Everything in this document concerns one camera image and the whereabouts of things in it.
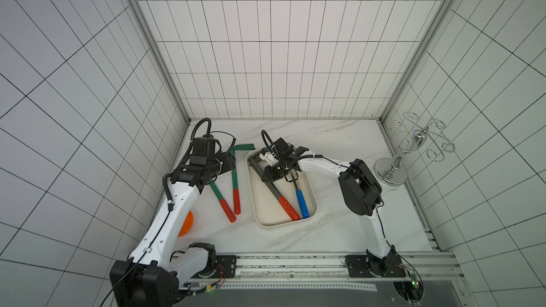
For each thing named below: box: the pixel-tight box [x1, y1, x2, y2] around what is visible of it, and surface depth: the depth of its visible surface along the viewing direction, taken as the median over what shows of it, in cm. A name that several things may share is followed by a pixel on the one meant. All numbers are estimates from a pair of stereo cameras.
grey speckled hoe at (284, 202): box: [248, 154, 301, 222], surface depth 87 cm
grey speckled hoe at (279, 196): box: [248, 157, 301, 222], surface depth 87 cm
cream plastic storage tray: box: [245, 159, 318, 229], surface depth 89 cm
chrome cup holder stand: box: [373, 111, 455, 187], surface depth 81 cm
